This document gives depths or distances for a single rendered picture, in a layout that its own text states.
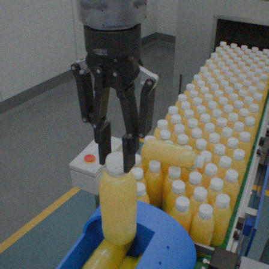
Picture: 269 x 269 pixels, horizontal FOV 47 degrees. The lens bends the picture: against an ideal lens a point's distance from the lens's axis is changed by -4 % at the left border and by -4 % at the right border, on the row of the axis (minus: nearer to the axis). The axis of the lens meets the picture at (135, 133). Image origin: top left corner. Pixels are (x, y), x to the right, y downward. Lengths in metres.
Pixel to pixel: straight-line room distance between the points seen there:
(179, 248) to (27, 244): 1.68
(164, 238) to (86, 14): 0.48
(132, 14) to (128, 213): 0.34
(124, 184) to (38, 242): 1.78
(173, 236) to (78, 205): 1.77
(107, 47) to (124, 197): 0.26
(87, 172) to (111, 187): 0.50
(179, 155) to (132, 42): 0.65
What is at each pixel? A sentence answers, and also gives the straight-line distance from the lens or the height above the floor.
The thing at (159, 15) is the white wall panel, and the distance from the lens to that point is 5.53.
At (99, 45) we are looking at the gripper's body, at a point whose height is 1.64.
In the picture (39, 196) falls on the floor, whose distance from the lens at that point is 2.58.
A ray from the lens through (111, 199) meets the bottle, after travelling 0.55.
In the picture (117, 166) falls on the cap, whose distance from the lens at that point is 0.52.
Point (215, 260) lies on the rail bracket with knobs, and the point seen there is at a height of 1.00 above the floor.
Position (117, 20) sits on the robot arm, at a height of 1.67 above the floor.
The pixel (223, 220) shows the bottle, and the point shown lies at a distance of 1.00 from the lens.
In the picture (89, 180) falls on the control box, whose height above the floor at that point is 1.06.
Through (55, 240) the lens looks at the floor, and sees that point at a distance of 2.27.
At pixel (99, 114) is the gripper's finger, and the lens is 0.49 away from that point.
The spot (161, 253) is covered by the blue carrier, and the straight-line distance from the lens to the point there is 0.69.
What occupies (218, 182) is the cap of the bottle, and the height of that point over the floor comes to 1.09.
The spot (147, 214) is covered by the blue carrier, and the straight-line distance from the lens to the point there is 0.72.
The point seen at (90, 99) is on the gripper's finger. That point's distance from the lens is 0.50.
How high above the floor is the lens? 1.77
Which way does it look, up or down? 35 degrees down
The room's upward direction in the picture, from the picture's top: straight up
